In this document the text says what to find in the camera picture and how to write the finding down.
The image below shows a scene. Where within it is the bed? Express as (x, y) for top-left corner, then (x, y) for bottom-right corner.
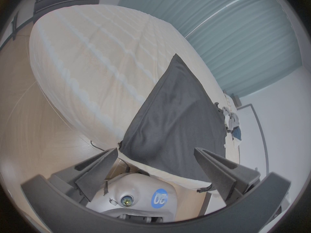
(29, 4), (270, 196)

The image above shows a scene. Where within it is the white printed pillow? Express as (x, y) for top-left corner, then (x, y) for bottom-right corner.
(223, 93), (237, 112)

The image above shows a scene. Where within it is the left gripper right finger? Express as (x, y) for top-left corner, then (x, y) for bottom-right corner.
(194, 147), (261, 201)

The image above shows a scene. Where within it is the pile of clothes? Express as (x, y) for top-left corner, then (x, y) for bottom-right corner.
(222, 106), (243, 146)

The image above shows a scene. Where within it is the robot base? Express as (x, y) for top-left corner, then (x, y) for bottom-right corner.
(86, 172), (178, 224)

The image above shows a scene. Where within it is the black cable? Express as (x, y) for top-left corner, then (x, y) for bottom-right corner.
(90, 140), (107, 152)

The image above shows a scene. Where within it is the black T-shirt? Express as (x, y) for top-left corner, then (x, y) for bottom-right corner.
(118, 53), (227, 182)

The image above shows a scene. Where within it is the blue-green curtain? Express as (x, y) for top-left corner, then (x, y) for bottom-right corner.
(118, 0), (264, 37)
(185, 0), (304, 98)

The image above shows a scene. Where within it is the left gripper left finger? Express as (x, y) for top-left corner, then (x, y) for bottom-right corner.
(52, 148), (119, 202)

